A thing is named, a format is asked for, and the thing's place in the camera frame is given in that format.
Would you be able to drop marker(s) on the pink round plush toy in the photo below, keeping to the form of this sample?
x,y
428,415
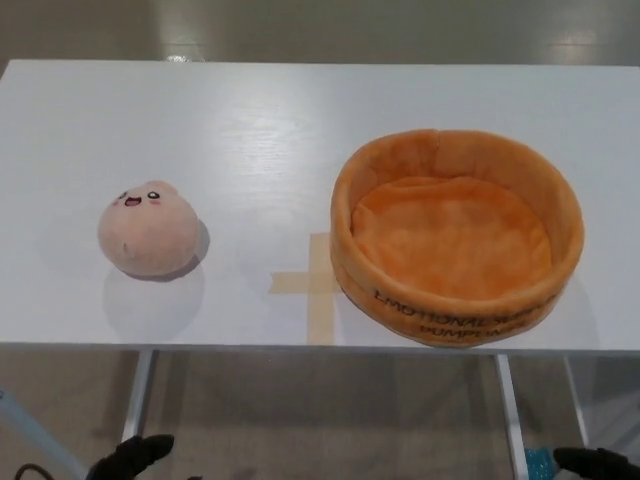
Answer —
x,y
147,235

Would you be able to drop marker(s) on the orange plush round bowl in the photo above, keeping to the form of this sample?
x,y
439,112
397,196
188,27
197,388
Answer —
x,y
450,240

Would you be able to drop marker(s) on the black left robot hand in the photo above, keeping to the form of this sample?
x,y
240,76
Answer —
x,y
127,457

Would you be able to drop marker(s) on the light blue translucent bar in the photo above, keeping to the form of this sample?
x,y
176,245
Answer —
x,y
35,430

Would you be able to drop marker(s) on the short beige tape strip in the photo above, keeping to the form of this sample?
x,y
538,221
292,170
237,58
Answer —
x,y
295,282

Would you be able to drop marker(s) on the teal patterned object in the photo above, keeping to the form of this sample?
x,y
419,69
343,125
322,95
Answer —
x,y
537,465

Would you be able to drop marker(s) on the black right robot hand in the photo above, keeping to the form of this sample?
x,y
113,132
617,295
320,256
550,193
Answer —
x,y
605,467

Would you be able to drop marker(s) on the white table leg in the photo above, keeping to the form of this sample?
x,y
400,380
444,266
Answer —
x,y
510,410
576,400
140,395

